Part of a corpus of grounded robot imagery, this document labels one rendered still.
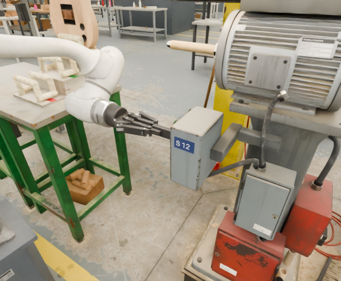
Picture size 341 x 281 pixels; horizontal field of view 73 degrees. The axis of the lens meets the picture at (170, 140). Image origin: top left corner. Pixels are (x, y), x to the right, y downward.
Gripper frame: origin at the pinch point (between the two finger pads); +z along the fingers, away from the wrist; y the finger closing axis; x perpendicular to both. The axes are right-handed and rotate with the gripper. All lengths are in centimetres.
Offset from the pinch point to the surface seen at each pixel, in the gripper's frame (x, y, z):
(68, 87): -9, -24, -77
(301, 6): 32.2, -24.0, 26.2
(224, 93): -33, -119, -21
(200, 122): 5.0, -2.9, 10.6
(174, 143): 0.2, 3.6, 6.2
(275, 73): 16.9, -17.5, 24.8
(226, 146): -3.3, -7.1, 17.9
